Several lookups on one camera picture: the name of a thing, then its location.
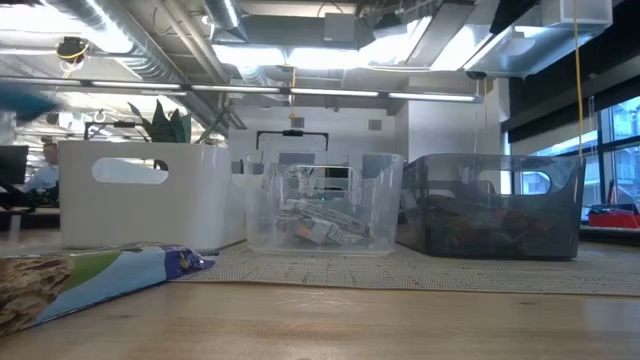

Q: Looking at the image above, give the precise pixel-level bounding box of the white granola bar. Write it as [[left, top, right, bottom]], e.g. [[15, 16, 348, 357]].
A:
[[277, 217, 361, 247], [276, 198, 374, 236]]

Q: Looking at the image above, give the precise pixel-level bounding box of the green orange granola bar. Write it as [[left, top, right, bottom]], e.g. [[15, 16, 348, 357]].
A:
[[424, 217, 494, 250]]

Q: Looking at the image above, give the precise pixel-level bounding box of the blue granola bar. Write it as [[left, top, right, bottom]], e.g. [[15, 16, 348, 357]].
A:
[[0, 82, 60, 124]]

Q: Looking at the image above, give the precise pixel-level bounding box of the purple green granola bar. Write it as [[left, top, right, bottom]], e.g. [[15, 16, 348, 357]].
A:
[[0, 243, 217, 337]]

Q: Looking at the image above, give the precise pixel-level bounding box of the clear plastic bin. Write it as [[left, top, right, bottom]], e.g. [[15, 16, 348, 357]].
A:
[[243, 151, 405, 257]]

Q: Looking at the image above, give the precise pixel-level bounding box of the long ceiling strip light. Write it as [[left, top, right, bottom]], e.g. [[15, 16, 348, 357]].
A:
[[0, 77, 485, 105]]

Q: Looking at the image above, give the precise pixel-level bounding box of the grey woven mat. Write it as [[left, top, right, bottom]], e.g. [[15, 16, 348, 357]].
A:
[[172, 239, 640, 297]]

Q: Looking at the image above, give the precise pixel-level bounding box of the grey ceiling junction box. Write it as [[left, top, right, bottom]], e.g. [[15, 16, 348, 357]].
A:
[[323, 12, 357, 44]]

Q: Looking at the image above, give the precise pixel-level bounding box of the green plant in white pot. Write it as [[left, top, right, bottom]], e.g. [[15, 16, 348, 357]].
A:
[[127, 98, 226, 146]]

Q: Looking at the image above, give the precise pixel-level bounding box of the white plastic bin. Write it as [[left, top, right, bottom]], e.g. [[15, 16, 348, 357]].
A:
[[57, 139, 249, 251]]

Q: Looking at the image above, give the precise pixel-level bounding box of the dark grey plastic bin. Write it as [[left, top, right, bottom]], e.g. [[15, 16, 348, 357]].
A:
[[397, 152, 587, 261]]

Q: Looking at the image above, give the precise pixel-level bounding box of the person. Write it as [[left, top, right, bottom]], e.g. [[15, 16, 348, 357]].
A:
[[22, 142, 61, 194]]

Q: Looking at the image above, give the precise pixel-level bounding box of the red box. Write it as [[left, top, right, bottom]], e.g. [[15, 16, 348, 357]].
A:
[[587, 208, 640, 230]]

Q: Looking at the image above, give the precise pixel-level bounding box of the black computer monitor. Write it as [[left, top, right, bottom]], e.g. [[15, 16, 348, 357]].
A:
[[0, 144, 30, 186]]

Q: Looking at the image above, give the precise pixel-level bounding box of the black background rig frame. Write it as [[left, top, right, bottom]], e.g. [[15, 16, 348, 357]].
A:
[[256, 129, 330, 152]]

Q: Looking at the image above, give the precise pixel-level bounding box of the round silver ceiling duct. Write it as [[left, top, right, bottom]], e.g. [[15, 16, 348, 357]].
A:
[[44, 0, 226, 131]]

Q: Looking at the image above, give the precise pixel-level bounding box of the rectangular silver air duct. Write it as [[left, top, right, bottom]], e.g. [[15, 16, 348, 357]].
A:
[[464, 0, 614, 79]]

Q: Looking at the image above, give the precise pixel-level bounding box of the yellow hanging cable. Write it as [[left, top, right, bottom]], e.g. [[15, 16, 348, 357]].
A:
[[572, 0, 585, 156]]

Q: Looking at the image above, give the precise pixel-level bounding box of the yellow black ceiling cable reel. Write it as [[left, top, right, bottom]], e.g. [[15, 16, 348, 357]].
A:
[[55, 35, 91, 66]]

